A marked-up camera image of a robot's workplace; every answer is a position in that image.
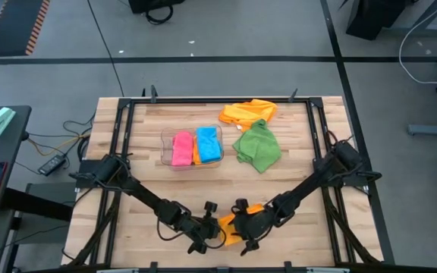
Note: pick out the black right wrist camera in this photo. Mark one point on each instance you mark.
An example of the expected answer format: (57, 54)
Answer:
(241, 205)

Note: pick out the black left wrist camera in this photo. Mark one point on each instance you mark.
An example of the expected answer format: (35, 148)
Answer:
(211, 208)

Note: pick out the green microfiber towel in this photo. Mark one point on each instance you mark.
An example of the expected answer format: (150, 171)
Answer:
(260, 148)

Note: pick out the grey table foot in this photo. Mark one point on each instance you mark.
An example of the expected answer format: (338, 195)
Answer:
(434, 130)

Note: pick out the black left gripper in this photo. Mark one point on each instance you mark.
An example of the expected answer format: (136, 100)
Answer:
(207, 229)

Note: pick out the blue microfiber towel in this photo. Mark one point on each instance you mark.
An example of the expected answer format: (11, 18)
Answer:
(208, 145)

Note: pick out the pink microfiber towel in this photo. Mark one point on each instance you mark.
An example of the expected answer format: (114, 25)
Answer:
(182, 148)

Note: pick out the black equipment on stand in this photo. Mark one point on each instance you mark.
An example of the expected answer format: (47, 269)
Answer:
(374, 15)

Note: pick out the black power adapter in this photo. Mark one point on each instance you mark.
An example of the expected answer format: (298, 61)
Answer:
(51, 164)

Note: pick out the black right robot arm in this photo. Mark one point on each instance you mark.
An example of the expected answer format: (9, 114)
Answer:
(317, 178)

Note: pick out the black frame clamp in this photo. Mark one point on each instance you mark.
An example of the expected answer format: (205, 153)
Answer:
(293, 95)
(153, 95)
(153, 266)
(288, 266)

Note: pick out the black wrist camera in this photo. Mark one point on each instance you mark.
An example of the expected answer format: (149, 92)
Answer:
(211, 208)
(241, 205)

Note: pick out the clear plastic bin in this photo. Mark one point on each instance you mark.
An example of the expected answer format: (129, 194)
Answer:
(167, 144)

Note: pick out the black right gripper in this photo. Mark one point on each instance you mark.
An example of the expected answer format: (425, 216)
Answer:
(254, 225)

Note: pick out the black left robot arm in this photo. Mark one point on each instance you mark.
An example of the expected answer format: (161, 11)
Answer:
(146, 197)

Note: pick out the orange microfiber towel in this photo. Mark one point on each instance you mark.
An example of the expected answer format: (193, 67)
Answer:
(226, 231)
(247, 112)
(195, 155)

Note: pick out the black orange-striped floor mat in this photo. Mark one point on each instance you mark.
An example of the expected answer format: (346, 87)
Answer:
(11, 26)

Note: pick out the black aluminium table frame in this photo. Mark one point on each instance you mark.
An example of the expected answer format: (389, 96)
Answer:
(218, 100)

